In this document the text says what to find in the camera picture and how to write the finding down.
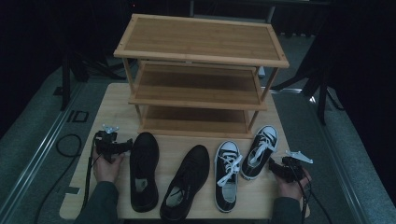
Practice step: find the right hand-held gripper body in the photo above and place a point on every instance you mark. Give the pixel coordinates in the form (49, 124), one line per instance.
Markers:
(292, 169)

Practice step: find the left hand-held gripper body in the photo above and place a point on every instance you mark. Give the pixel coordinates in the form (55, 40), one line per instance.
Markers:
(106, 146)

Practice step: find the black white lace-up sneaker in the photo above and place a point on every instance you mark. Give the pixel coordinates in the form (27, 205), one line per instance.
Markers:
(260, 155)
(227, 186)

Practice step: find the black shoe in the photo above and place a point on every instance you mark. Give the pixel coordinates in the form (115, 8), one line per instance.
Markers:
(186, 183)
(144, 168)

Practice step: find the wooden shoe rack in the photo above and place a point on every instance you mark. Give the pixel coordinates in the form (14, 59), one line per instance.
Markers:
(199, 40)

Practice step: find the person's right hand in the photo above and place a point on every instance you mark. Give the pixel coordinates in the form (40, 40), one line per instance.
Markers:
(289, 189)

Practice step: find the person's left hand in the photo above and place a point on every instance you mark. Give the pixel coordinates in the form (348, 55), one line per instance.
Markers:
(106, 171)

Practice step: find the black metal stand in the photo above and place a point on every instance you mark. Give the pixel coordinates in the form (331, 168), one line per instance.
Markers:
(322, 93)
(65, 84)

